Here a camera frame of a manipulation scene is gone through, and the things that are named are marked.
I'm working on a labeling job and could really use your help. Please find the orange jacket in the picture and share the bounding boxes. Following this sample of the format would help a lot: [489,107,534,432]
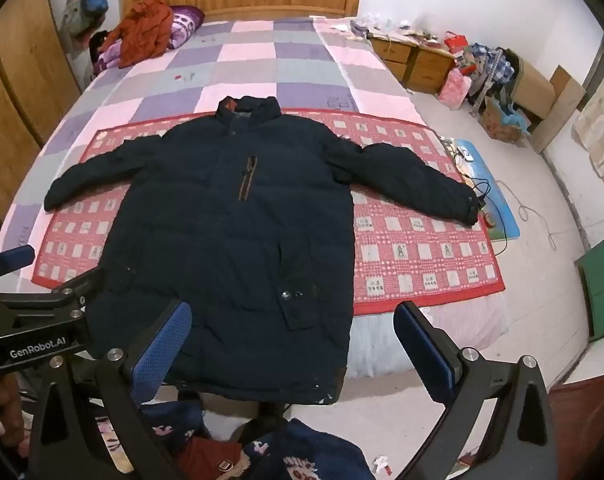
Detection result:
[103,0,174,68]

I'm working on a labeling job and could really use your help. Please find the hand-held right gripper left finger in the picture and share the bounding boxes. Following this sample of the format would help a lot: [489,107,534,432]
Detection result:
[28,300,193,480]

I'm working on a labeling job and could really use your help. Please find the scattered papers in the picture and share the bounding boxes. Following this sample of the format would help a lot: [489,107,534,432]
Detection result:
[349,12,440,46]

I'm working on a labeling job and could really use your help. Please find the checkered pink purple bedspread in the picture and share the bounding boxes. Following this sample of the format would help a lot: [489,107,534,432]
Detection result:
[0,16,510,381]

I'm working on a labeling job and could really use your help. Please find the red patterned mat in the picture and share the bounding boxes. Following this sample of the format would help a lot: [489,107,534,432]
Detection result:
[31,109,506,317]

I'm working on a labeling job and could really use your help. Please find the stone pattern wall paper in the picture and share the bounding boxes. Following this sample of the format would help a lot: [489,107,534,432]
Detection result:
[572,72,604,211]

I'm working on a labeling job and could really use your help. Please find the blue floor mat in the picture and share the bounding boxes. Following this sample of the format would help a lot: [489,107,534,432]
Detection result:
[449,139,521,241]

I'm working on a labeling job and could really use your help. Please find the purple pillow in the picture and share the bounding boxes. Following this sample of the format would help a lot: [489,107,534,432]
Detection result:
[168,5,205,51]

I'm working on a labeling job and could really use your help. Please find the black cable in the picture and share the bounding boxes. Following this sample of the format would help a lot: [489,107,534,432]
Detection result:
[447,137,508,256]

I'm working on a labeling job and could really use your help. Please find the pile of clothes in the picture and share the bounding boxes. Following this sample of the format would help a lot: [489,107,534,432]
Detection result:
[462,42,520,106]

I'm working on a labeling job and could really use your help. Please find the large cardboard box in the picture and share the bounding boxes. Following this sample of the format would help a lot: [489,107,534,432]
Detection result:
[512,57,555,121]

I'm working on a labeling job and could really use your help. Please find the pink bag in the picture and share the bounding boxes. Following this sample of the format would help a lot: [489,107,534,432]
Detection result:
[438,67,473,108]

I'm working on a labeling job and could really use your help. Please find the hanging colourful bag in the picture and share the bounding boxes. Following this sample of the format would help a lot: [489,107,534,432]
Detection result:
[62,0,108,41]

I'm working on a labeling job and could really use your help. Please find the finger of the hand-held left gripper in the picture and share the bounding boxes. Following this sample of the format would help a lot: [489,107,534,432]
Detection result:
[0,266,107,323]
[0,244,37,293]

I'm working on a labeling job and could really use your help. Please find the wooden wardrobe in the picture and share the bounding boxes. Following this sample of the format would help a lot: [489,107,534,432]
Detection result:
[0,0,83,241]

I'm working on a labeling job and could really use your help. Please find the wooden nightstand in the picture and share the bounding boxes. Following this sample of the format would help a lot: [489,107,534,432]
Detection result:
[369,35,455,95]

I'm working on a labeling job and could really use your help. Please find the white cable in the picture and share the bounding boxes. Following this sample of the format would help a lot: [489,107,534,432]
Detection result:
[497,180,578,251]

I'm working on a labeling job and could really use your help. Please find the navy patterned sweater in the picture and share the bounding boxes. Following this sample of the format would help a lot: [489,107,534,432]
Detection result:
[142,400,378,480]

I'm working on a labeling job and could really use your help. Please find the red-brown wooden furniture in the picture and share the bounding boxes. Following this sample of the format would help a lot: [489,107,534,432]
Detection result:
[549,370,604,480]

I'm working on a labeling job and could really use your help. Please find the purple cloth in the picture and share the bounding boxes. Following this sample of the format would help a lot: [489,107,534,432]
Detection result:
[93,41,124,77]

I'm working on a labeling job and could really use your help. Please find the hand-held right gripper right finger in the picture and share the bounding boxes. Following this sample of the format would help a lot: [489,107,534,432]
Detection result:
[393,301,560,480]

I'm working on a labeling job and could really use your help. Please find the person's left hand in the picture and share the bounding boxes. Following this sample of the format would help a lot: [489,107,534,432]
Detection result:
[0,374,30,456]

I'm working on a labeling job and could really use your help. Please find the dark navy padded jacket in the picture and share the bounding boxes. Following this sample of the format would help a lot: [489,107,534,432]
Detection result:
[44,95,483,406]

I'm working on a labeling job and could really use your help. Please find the green board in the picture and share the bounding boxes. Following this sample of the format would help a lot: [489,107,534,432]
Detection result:
[574,225,604,343]

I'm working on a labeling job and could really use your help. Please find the red cloth with buckle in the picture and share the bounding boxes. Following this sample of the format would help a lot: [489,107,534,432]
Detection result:
[177,437,248,480]

